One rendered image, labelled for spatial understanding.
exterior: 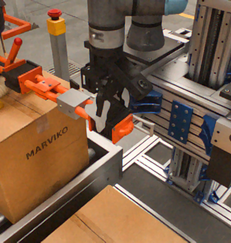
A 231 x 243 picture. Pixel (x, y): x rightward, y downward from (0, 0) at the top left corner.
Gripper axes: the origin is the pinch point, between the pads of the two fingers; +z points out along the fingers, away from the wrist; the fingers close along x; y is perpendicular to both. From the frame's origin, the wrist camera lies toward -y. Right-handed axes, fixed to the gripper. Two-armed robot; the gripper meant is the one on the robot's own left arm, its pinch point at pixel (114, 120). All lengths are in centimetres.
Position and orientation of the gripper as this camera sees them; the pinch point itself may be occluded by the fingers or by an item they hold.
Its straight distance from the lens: 76.4
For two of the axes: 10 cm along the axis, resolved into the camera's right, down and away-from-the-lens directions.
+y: -7.8, -4.0, 4.8
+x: -6.3, 4.9, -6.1
